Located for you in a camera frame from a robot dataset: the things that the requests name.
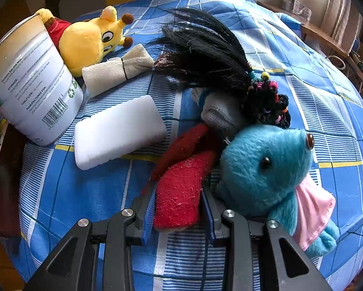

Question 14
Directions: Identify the red plush sock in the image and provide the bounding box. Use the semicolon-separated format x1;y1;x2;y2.
149;123;216;232

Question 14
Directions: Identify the teal bear plush pink dress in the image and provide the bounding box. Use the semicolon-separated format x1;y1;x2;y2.
214;124;339;258

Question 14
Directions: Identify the white sponge block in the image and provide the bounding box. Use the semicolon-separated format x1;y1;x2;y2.
74;95;167;170

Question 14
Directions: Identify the grey white sock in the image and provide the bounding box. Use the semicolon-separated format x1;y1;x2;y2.
191;87;245;135

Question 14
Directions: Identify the beige cloth bundle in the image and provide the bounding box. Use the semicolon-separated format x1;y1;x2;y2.
82;44;155;97

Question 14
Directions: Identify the black hair wig piece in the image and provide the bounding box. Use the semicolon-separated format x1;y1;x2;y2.
148;8;291;129

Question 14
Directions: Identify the blue plaid bed sheet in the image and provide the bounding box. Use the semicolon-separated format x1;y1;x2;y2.
11;0;363;290

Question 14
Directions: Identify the maroon box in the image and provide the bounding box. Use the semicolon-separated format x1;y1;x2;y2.
0;124;27;238

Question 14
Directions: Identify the white protein powder can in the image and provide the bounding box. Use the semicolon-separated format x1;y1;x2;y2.
0;15;84;146

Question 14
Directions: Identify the yellow giraffe plush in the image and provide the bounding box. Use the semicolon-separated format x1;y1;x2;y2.
59;6;134;78

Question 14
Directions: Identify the yellow bear plush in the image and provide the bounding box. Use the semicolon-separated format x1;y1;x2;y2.
36;8;71;50

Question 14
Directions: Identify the wooden desk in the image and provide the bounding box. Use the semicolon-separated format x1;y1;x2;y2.
257;1;363;95

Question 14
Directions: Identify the pink curtain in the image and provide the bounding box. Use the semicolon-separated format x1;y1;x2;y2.
321;0;362;53

